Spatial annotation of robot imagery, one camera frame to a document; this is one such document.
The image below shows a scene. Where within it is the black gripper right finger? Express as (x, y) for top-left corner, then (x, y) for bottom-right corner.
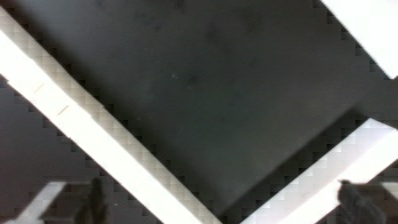
(337, 180), (387, 224)

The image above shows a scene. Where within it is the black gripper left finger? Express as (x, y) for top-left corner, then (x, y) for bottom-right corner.
(76, 178), (108, 224)

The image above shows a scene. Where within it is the white drawer cabinet box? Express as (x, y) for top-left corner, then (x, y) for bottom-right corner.
(321, 0), (398, 79)

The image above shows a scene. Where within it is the white U-shaped boundary fence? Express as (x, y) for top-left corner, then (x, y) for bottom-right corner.
(0, 7), (398, 224)

